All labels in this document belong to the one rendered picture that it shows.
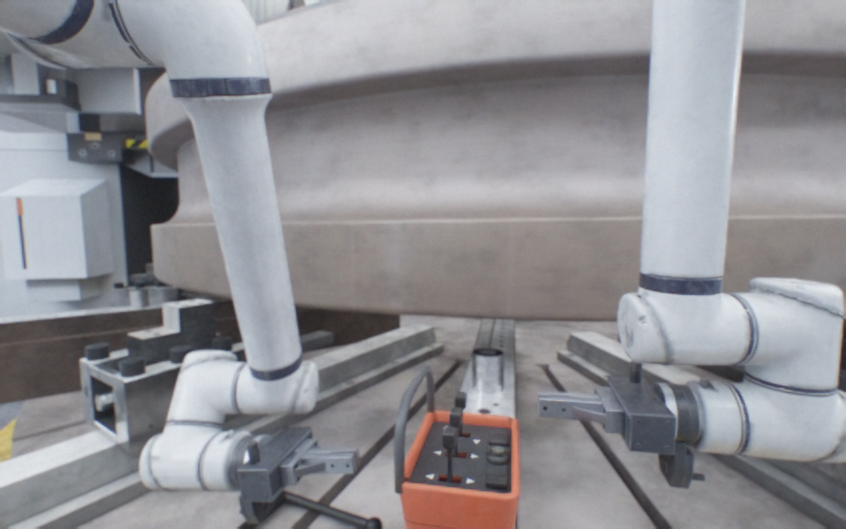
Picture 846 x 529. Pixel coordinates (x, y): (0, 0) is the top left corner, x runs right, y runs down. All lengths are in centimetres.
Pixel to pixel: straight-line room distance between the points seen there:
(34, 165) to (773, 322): 508
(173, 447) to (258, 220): 39
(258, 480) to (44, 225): 404
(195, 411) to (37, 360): 193
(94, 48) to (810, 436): 93
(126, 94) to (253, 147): 312
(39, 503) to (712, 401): 155
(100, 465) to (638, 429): 143
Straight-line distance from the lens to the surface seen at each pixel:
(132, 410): 151
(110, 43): 65
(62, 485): 161
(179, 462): 80
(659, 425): 59
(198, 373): 83
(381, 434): 173
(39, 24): 60
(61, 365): 269
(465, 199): 125
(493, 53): 121
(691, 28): 58
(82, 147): 465
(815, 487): 171
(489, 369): 107
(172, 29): 60
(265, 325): 68
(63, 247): 452
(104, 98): 376
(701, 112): 56
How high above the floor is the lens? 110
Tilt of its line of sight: 5 degrees down
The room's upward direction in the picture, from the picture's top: 1 degrees counter-clockwise
